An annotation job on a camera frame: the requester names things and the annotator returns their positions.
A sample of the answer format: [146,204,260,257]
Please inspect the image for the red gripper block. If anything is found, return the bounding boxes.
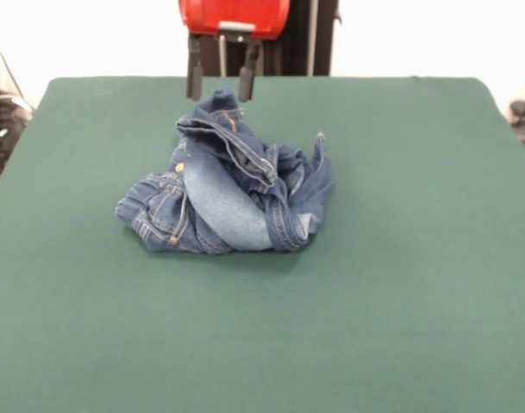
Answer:
[178,0,292,103]

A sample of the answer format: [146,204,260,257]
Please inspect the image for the blue denim jeans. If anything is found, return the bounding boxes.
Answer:
[114,88,335,254]

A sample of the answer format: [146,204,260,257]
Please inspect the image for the black wheeled base leg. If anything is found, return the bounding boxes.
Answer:
[0,62,34,178]

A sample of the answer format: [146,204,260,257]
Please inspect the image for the dark green table cloth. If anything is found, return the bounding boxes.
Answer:
[0,76,525,413]

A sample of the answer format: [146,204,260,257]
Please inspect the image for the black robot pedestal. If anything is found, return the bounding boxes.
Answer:
[195,0,339,78]

